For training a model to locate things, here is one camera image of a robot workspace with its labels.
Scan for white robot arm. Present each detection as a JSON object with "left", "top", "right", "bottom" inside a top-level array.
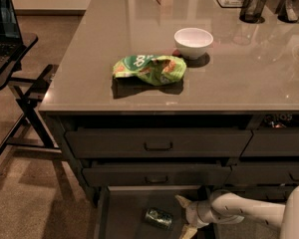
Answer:
[{"left": 175, "top": 185, "right": 299, "bottom": 239}]

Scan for top left drawer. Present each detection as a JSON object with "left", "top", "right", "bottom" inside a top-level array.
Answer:
[{"left": 65, "top": 128, "right": 252, "bottom": 158}]

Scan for black mesh cup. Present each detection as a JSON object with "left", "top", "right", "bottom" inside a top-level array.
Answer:
[
  {"left": 239, "top": 0, "right": 267, "bottom": 23},
  {"left": 277, "top": 0, "right": 299, "bottom": 23}
]

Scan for middle left drawer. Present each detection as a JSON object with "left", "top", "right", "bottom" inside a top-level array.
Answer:
[{"left": 82, "top": 162, "right": 231, "bottom": 186}]

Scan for black laptop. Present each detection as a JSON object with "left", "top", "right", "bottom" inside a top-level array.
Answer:
[{"left": 0, "top": 0, "right": 25, "bottom": 64}]

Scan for green chip bag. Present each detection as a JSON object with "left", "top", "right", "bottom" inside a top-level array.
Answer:
[{"left": 113, "top": 55, "right": 186, "bottom": 87}]

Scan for white bowl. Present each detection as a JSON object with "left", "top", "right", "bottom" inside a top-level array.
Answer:
[{"left": 174, "top": 28, "right": 213, "bottom": 60}]

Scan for open bottom left drawer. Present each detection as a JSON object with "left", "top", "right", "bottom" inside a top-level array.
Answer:
[{"left": 94, "top": 185, "right": 208, "bottom": 239}]

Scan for snack bags in drawer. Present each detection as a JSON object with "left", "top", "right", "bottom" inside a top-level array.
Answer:
[{"left": 261, "top": 114, "right": 299, "bottom": 128}]

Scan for top right drawer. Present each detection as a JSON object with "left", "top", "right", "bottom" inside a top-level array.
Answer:
[{"left": 242, "top": 127, "right": 299, "bottom": 157}]

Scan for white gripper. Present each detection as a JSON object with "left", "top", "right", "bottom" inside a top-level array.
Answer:
[{"left": 175, "top": 195, "right": 209, "bottom": 239}]

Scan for middle right drawer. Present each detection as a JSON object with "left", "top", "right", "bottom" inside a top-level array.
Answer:
[{"left": 226, "top": 162, "right": 299, "bottom": 185}]

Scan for bottom right drawer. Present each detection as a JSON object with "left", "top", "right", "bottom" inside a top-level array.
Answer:
[{"left": 218, "top": 186, "right": 295, "bottom": 203}]

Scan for grey counter cabinet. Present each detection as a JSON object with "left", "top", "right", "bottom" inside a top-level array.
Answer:
[{"left": 40, "top": 0, "right": 299, "bottom": 200}]

